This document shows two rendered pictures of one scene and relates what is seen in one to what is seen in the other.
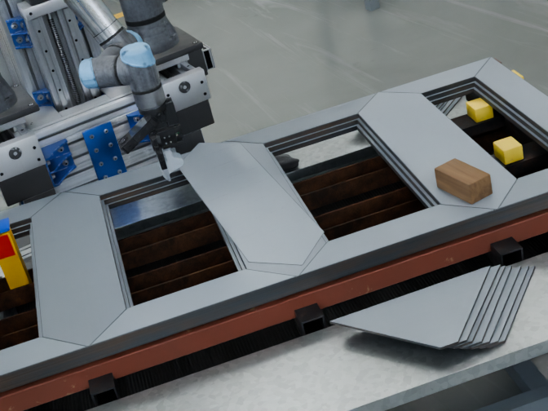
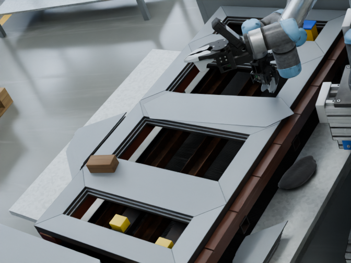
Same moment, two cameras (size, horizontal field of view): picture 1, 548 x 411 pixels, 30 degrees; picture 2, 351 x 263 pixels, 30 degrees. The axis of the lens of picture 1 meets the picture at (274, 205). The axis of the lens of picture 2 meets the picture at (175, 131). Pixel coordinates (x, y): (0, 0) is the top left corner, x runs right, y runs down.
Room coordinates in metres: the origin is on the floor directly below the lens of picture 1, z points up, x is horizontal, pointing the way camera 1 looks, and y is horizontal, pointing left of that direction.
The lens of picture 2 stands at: (3.95, -1.35, 2.55)
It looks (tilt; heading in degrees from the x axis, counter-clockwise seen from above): 37 degrees down; 146
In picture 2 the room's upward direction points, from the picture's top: 24 degrees counter-clockwise
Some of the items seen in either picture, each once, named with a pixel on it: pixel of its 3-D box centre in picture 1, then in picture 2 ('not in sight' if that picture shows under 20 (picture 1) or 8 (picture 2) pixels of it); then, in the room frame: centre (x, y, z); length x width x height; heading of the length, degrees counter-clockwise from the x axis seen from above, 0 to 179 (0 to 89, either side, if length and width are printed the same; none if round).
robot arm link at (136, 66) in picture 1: (139, 68); (253, 34); (2.36, 0.23, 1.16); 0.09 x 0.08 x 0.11; 68
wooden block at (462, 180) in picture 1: (462, 180); (102, 163); (1.93, -0.41, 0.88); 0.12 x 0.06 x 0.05; 23
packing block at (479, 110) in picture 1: (479, 109); (163, 247); (2.42, -0.59, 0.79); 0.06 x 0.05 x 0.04; 8
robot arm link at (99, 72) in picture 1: (106, 69); (276, 24); (2.41, 0.32, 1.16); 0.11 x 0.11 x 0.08; 68
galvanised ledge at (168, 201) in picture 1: (293, 158); (301, 197); (2.67, -0.09, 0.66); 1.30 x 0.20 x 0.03; 98
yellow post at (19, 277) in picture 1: (11, 262); (312, 43); (2.27, 0.67, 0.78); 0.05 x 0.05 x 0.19; 8
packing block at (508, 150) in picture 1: (508, 150); (119, 223); (2.17, -0.58, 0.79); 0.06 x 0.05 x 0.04; 8
